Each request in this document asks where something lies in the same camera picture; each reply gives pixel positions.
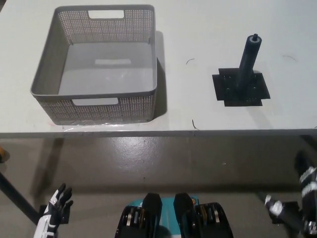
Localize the black cross-shaped base plate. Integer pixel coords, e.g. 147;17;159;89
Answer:
212;68;271;108

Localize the black teal robot torso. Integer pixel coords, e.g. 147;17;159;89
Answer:
115;192;235;238

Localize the grey perforated plastic basket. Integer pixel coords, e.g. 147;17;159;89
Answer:
30;4;159;126

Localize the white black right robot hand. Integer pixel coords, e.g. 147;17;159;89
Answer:
264;150;317;238

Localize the black electric screwdriver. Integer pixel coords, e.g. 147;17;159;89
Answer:
236;33;262;90

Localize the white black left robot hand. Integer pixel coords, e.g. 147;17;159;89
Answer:
34;183;74;238

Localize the orange round object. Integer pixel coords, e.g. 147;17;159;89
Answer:
0;145;11;164

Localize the black table leg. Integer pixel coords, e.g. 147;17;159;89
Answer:
0;171;42;225
299;134;317;150

